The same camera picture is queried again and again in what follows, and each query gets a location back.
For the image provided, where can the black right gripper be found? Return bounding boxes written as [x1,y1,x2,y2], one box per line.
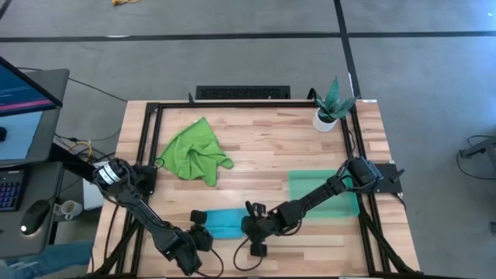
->
[240,200,278,258]

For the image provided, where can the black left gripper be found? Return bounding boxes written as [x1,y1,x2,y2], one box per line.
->
[188,209,215,269]

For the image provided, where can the blue microfiber towel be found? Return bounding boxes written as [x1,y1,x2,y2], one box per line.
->
[203,208,249,240]

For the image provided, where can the green microfiber towel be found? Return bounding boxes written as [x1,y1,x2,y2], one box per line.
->
[157,116,235,188]

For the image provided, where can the teal translucent plastic basket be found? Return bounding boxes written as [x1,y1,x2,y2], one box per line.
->
[287,169,360,219]

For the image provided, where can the white box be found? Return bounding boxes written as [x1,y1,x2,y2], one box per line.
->
[82,160,117,211]

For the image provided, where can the white plant pot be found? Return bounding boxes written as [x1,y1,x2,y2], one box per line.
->
[312,107,339,133]

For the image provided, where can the black device with green light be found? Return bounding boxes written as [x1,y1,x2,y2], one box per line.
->
[91,99,423,278]

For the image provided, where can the white mug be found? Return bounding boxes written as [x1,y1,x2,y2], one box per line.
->
[53,199,84,221]

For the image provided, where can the black floor vent grille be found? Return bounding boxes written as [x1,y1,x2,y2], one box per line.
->
[195,84,291,101]

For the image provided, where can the green snake plant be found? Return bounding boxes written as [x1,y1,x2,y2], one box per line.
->
[314,76,360,121]

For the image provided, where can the person's leg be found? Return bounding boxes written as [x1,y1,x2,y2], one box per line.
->
[0,240,94,279]

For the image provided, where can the black computer mouse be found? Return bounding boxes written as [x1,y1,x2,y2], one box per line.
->
[19,199,51,236]

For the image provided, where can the grey keyboard tray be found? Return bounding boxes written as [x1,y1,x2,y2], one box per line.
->
[0,161,65,260]

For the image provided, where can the backlit black keyboard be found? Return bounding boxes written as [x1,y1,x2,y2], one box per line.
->
[0,169,25,213]

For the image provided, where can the black computer monitor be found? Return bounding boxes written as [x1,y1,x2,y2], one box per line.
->
[0,56,64,118]

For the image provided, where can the grey tripod stand base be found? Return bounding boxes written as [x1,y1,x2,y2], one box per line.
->
[456,134,496,181]

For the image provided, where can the black looping gripper cable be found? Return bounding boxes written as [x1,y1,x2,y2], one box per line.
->
[232,236,265,272]
[208,247,226,278]

